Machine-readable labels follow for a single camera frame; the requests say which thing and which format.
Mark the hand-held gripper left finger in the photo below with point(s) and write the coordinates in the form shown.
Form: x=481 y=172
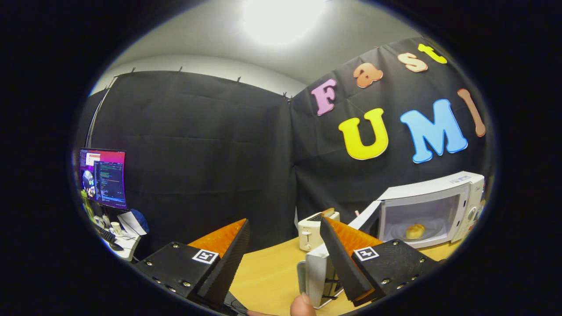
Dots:
x=228 y=263

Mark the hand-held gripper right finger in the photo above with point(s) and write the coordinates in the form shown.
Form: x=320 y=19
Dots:
x=342 y=263

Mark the golden bread bun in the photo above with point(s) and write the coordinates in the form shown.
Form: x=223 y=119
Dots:
x=415 y=231

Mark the white microwave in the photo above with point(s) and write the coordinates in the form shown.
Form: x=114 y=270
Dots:
x=421 y=191

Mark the cream toaster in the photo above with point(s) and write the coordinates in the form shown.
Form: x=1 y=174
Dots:
x=309 y=235

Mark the toast slice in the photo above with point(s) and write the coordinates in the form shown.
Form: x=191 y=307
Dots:
x=328 y=212

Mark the white office desk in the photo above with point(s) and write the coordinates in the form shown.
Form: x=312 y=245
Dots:
x=128 y=245

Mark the white and blue bundle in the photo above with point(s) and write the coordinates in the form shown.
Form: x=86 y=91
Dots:
x=134 y=223

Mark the black computer mouse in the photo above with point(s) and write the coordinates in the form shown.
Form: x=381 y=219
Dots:
x=117 y=246

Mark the white paper cup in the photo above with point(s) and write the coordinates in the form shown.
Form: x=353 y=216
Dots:
x=116 y=228

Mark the black keyboard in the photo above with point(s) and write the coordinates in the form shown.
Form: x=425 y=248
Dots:
x=105 y=233

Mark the computer monitor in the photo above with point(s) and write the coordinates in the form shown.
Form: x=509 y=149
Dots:
x=107 y=180

